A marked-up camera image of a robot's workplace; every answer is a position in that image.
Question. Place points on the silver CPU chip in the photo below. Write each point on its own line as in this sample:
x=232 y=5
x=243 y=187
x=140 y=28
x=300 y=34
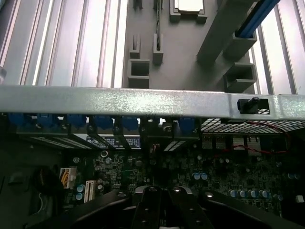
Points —
x=189 y=4

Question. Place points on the black open PC case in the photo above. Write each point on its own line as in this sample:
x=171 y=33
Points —
x=119 y=102

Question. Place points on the white power connector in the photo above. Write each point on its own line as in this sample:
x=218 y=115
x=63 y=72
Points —
x=72 y=177

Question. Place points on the hard disk with blue carrier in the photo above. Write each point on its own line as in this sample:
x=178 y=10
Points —
x=252 y=23

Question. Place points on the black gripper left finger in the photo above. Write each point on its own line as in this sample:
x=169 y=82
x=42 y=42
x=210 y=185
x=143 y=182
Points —
x=147 y=210

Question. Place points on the black intrusion switch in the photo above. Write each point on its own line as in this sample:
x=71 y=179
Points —
x=247 y=105

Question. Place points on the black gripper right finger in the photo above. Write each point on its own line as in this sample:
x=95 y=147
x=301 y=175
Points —
x=188 y=212

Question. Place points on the green loose RAM stick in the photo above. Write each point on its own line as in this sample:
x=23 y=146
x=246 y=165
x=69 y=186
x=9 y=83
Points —
x=157 y=28

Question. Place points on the grey parts rack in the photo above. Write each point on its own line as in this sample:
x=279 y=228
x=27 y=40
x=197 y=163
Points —
x=181 y=59

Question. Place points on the blue slot clip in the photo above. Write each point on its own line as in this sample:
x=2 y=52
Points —
x=130 y=122
x=17 y=118
x=75 y=120
x=45 y=119
x=188 y=125
x=103 y=121

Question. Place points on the green Dell motherboard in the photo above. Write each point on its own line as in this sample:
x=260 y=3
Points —
x=238 y=171

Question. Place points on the white expansion slot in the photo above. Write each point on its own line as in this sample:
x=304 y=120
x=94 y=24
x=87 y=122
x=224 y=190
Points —
x=90 y=190

